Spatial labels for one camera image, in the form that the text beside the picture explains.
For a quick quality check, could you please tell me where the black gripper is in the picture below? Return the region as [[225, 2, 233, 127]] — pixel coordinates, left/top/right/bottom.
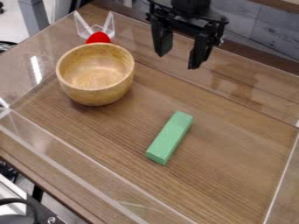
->
[[147, 0, 230, 69]]

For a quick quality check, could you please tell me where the red plush strawberry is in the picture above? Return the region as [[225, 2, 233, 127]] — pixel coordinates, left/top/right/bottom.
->
[[86, 31, 111, 44]]

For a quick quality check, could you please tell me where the wooden bowl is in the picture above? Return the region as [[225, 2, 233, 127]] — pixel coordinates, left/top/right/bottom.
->
[[57, 43, 137, 106]]

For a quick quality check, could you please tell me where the green rectangular block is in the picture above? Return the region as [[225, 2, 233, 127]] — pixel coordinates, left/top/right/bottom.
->
[[146, 111, 194, 165]]

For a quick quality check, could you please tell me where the black table leg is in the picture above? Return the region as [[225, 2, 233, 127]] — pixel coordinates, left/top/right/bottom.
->
[[33, 185, 43, 202]]

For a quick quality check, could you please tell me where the clear acrylic tray enclosure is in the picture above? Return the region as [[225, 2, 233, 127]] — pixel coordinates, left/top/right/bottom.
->
[[0, 16, 299, 224]]

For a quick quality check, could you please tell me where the grey post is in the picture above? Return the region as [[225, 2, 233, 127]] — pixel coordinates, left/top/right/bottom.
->
[[18, 0, 50, 36]]

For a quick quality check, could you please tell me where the black metal bracket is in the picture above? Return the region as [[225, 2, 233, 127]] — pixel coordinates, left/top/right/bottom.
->
[[27, 197, 67, 224]]

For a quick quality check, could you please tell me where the black cable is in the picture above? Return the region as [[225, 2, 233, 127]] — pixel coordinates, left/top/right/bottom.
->
[[0, 197, 41, 224]]

